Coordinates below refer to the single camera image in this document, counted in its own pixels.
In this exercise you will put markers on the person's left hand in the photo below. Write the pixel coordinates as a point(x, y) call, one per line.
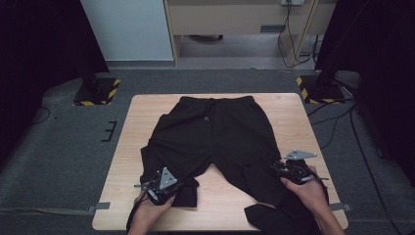
point(150, 205)

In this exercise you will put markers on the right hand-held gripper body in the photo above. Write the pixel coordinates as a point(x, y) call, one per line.
point(298, 168)

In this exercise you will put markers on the striped stand base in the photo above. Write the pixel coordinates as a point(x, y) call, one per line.
point(321, 91)
point(98, 93)

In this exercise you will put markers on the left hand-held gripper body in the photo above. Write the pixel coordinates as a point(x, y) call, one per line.
point(164, 186)

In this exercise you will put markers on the white power strip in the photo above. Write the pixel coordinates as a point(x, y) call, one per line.
point(292, 2)

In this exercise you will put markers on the black pants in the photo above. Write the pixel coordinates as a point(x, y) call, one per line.
point(225, 137)

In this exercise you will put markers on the person's right hand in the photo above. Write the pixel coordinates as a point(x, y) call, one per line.
point(308, 192)

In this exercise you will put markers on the grey tape strip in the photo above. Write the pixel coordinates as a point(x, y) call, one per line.
point(341, 206)
point(99, 206)

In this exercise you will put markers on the white panel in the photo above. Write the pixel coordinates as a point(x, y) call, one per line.
point(127, 29)

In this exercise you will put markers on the black curtain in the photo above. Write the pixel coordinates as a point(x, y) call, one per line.
point(39, 49)
point(375, 49)

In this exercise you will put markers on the light wooden desk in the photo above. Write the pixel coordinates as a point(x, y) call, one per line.
point(228, 18)

